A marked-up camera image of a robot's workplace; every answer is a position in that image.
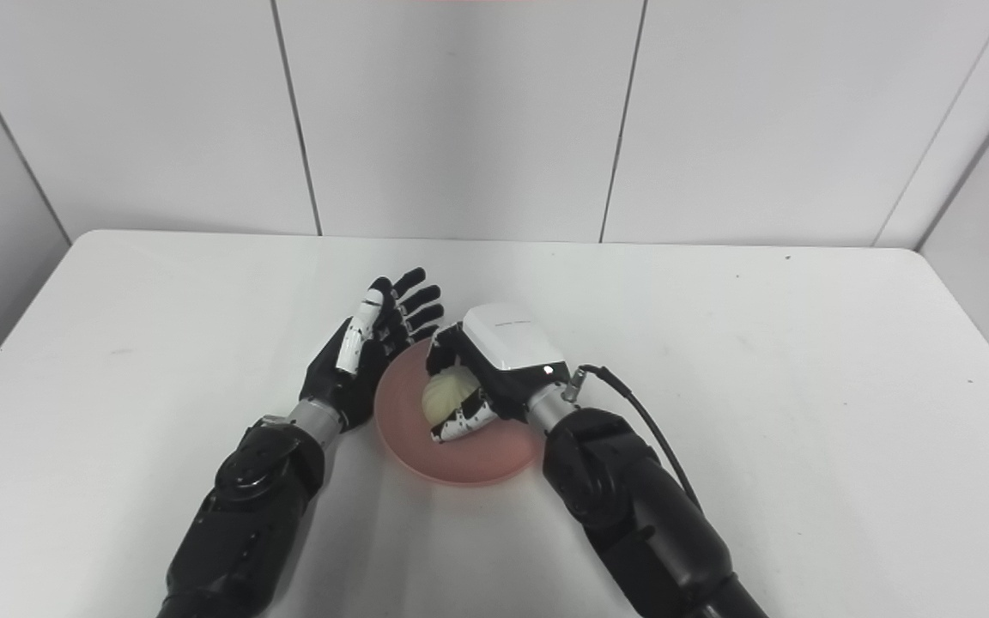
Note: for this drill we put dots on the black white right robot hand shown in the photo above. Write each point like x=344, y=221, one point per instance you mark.
x=512, y=343

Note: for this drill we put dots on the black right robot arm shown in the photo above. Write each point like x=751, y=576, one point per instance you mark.
x=632, y=506

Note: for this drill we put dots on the cream steamed bun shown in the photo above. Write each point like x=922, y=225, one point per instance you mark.
x=447, y=395

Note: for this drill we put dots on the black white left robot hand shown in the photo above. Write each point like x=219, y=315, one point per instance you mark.
x=336, y=382

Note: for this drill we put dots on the pink round plate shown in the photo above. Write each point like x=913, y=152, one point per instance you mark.
x=477, y=459

